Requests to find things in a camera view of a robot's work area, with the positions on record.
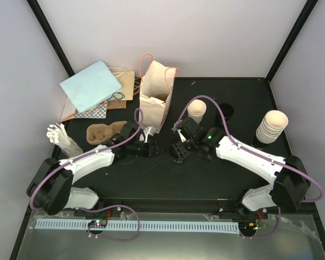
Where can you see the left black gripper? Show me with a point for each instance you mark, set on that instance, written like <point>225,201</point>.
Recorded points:
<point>153,151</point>

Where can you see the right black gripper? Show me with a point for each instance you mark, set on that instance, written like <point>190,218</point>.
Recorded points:
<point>181,151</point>

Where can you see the black paper coffee cup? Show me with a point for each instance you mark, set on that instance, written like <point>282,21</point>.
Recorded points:
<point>178,155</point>

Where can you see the cream bear paper bag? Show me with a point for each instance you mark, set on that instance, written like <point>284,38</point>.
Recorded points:
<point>155,94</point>

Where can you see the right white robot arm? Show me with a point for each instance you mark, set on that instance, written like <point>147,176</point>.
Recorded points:
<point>285,187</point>

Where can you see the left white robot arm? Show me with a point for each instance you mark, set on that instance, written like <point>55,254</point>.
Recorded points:
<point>52,188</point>

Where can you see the checkered paper bag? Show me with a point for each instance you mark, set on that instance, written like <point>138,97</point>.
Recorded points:
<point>98,112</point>

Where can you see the brown kraft paper bag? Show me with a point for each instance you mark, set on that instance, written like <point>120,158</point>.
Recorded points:
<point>117,101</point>

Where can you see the light blue paper bag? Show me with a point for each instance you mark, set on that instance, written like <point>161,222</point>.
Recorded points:
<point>91,86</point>

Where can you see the white plastic cutlery bunch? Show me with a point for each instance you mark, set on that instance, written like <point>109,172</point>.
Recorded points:
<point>58,136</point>

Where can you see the stack of white cups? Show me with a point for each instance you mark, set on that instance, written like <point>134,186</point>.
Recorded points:
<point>272,125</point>

